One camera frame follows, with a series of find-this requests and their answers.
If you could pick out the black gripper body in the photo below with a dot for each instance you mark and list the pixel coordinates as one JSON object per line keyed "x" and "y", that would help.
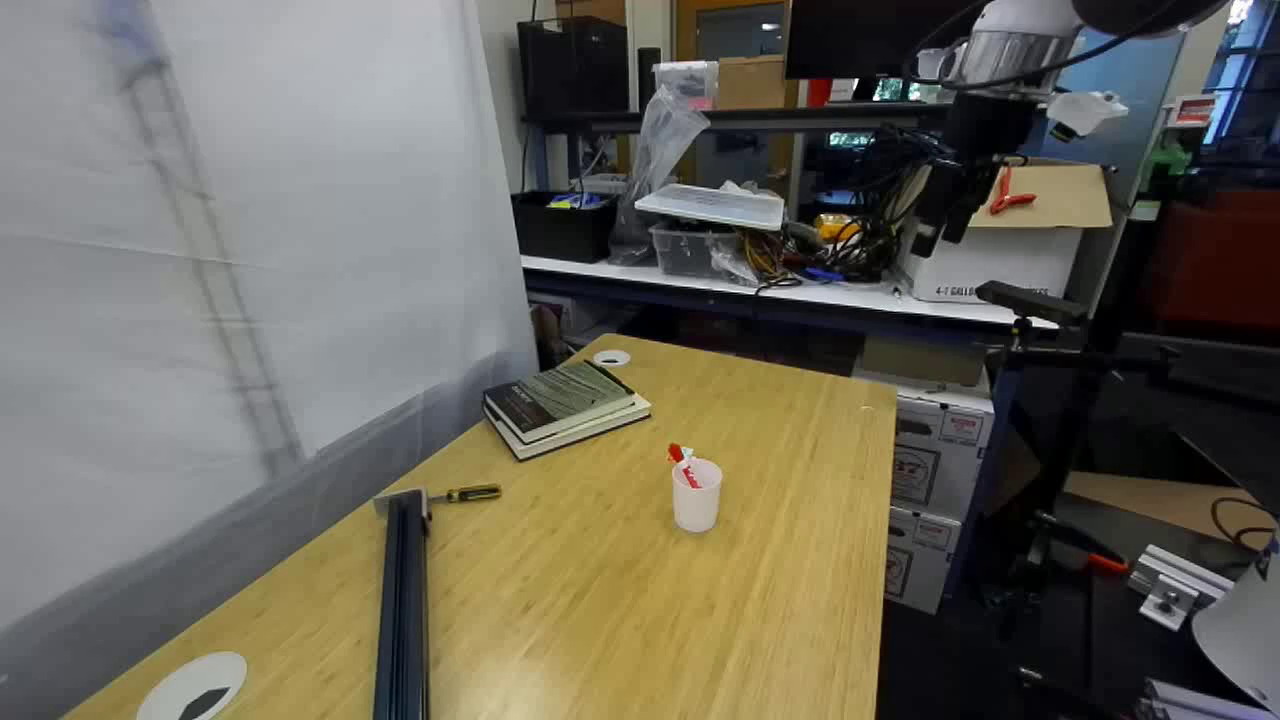
{"x": 985, "y": 135}

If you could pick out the clear plastic bin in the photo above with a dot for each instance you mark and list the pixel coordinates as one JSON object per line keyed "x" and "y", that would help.
{"x": 698, "y": 255}

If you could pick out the white flat tray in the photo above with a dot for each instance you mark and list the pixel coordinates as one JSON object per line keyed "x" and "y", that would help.
{"x": 712, "y": 205}

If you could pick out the blue panel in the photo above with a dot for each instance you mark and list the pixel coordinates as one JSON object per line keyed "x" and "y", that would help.
{"x": 1142, "y": 94}

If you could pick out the translucent white plastic cup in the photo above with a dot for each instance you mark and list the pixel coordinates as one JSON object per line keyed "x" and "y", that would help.
{"x": 698, "y": 505}

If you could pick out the white counter shelf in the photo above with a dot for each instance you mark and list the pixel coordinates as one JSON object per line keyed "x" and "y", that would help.
{"x": 827, "y": 296}

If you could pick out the long black metal rail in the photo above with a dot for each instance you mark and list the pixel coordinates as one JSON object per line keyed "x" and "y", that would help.
{"x": 400, "y": 612}

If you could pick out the black stand with flat head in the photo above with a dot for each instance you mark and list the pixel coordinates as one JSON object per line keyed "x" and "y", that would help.
{"x": 1035, "y": 301}

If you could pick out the green and black book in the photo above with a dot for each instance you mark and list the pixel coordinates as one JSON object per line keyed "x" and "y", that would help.
{"x": 561, "y": 399}

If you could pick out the black box on shelf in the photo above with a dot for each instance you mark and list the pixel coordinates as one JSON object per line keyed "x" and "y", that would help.
{"x": 571, "y": 67}

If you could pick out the white thick book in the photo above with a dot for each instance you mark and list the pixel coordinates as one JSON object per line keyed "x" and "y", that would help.
{"x": 586, "y": 426}

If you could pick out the black storage bin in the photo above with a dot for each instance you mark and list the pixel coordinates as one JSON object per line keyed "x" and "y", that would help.
{"x": 561, "y": 225}

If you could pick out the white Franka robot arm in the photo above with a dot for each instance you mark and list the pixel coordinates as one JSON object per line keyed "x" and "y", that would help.
{"x": 1022, "y": 32}

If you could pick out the white printer box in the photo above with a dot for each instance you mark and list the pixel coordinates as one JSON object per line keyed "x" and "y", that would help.
{"x": 1022, "y": 261}

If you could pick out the brown cardboard box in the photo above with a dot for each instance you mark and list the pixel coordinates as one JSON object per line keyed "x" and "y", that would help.
{"x": 758, "y": 83}

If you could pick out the black upper shelf board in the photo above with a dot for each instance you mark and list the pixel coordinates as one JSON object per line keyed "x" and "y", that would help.
{"x": 746, "y": 119}

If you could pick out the red clamp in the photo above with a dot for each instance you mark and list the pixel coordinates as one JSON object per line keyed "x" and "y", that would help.
{"x": 1009, "y": 196}

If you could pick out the aluminium bracket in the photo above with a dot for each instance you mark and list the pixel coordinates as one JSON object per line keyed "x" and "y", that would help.
{"x": 1176, "y": 584}

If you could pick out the clear plastic bag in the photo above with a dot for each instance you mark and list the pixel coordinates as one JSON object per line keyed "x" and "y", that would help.
{"x": 661, "y": 144}

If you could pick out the red marker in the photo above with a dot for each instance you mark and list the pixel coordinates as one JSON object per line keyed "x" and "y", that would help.
{"x": 686, "y": 466}

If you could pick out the flat cardboard floor sheet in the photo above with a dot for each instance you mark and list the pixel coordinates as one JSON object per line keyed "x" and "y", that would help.
{"x": 1174, "y": 505}

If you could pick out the large white table grommet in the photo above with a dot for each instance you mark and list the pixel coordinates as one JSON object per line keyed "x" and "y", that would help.
{"x": 185, "y": 681}

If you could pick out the white round disc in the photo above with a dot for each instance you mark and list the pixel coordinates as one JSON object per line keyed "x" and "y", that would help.
{"x": 1244, "y": 636}

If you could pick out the white printed carton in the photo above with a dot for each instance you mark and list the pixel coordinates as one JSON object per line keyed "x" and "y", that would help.
{"x": 940, "y": 445}
{"x": 920, "y": 556}

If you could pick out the small white table grommet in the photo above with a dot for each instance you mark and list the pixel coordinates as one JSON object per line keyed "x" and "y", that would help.
{"x": 609, "y": 356}

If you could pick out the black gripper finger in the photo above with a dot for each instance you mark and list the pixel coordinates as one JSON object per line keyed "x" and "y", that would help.
{"x": 978, "y": 211}
{"x": 938, "y": 215}

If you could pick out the white fabric screen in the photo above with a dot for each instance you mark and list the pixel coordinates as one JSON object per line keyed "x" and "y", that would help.
{"x": 243, "y": 264}

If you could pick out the black monitor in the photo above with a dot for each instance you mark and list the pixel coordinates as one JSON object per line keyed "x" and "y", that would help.
{"x": 854, "y": 32}

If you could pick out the dark red cabinet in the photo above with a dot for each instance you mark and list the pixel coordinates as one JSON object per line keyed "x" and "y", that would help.
{"x": 1217, "y": 261}

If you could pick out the brown cardboard sheet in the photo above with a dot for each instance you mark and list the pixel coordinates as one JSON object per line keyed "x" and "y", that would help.
{"x": 1066, "y": 196}

